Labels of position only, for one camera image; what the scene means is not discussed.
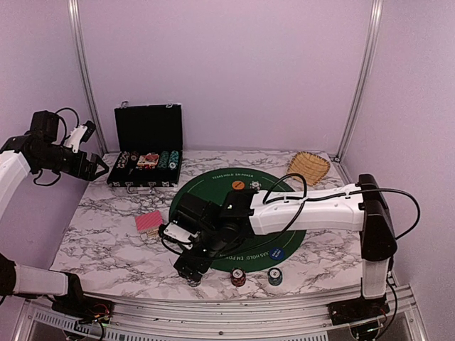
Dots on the teal chips row in case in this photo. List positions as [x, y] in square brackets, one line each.
[173, 160]

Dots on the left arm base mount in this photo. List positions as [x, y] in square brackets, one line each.
[89, 310]

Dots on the beige blue chips in case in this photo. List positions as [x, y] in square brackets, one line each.
[123, 159]

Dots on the card deck in case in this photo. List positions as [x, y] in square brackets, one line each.
[148, 161]

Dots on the teal chip stack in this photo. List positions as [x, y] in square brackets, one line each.
[274, 276]

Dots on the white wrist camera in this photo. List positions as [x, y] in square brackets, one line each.
[179, 235]
[78, 135]

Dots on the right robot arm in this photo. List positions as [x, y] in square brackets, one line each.
[358, 207]

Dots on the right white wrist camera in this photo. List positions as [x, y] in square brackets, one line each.
[179, 235]

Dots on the blue small blind button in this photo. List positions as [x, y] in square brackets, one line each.
[277, 254]

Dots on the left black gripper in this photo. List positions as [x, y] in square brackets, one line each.
[88, 174]

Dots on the right aluminium frame post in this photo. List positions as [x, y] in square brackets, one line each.
[365, 69]

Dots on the white chips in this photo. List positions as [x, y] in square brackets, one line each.
[255, 185]

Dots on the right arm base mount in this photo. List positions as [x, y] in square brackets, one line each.
[357, 309]

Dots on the red playing card deck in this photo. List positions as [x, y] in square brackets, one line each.
[149, 223]

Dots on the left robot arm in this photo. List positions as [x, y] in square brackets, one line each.
[33, 199]

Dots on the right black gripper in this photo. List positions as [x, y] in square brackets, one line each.
[201, 265]

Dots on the woven bamboo tray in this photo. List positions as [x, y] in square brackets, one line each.
[311, 166]

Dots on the round green poker mat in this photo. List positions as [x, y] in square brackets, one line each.
[214, 186]

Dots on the green chips row in case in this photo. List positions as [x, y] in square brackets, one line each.
[163, 160]

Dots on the red black chip stack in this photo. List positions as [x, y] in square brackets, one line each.
[238, 277]

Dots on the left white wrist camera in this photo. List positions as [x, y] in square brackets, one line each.
[78, 135]

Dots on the black poker chip case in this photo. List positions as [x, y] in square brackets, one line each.
[148, 129]

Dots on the brown chips in case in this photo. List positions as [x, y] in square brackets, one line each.
[134, 157]

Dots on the orange big blind button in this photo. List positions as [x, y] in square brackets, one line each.
[238, 185]

